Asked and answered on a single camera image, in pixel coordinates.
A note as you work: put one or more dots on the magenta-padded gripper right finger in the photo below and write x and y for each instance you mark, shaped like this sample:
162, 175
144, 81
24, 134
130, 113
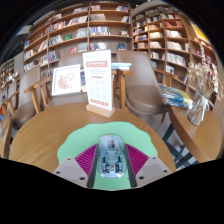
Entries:
138, 160

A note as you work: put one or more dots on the white sign on wooden stand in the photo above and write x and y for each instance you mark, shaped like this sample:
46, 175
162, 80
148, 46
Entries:
98, 80

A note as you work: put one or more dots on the glass vase with dried flowers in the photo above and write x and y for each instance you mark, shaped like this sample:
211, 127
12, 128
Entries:
198, 110

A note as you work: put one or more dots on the curved wooden bookshelf unit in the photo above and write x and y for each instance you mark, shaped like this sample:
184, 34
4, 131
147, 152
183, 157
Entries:
166, 36

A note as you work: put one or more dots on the wide wooden bookshelf unit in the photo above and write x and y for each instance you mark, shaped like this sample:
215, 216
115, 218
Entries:
76, 30

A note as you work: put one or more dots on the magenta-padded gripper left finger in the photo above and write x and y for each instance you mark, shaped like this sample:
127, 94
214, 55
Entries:
85, 160

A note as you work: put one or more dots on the stack of colourful books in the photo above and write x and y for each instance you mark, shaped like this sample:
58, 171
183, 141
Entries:
175, 96

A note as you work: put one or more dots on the green wavy-edged mouse pad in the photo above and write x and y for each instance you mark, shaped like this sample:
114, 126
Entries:
76, 140

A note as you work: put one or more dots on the distant wooden bookshelf unit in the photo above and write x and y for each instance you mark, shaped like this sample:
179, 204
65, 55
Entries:
6, 70

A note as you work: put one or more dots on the dark-covered book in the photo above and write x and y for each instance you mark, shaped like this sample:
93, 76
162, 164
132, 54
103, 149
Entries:
82, 81

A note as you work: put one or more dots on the transparent computer mouse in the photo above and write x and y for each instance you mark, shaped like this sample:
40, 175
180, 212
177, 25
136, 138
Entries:
111, 156

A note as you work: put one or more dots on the round wooden side table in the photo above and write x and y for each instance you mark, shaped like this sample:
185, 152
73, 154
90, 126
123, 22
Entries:
196, 140
5, 140

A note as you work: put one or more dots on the white framed floral picture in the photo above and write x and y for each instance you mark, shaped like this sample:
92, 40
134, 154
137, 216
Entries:
66, 80

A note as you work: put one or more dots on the stack of light blue books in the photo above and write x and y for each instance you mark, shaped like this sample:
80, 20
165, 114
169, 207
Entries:
121, 66

